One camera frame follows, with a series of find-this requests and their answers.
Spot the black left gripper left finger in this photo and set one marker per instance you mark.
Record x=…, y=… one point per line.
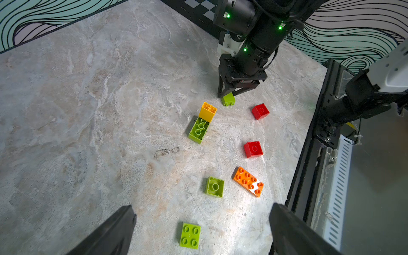
x=113, y=237

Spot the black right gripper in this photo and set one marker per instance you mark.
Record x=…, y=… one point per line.
x=231, y=79

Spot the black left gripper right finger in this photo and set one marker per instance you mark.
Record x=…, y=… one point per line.
x=292, y=236

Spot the green square lego brick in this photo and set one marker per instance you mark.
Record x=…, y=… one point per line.
x=228, y=100

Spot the yellow lego brick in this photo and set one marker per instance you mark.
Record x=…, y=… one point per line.
x=207, y=112

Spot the long green lego brick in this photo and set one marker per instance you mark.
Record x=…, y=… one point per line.
x=198, y=130

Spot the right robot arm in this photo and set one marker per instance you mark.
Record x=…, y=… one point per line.
x=254, y=31

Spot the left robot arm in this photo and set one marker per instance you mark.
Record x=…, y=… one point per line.
x=367, y=94

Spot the red lego brick right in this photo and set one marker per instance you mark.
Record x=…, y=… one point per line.
x=260, y=111

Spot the red lego brick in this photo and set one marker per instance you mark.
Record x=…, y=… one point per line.
x=253, y=149
x=260, y=111

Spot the orange long lego brick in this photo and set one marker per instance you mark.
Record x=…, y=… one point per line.
x=248, y=182

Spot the red lego brick left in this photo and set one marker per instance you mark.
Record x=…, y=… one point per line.
x=253, y=149

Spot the small green studded lego brick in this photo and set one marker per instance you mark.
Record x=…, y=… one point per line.
x=190, y=236

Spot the green hollow lego brick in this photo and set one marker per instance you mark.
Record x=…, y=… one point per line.
x=215, y=187

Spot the black checkerboard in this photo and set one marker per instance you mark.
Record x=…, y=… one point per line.
x=200, y=12

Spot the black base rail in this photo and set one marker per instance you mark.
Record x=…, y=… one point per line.
x=321, y=135

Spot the white slotted cable duct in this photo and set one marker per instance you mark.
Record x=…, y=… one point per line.
x=337, y=200

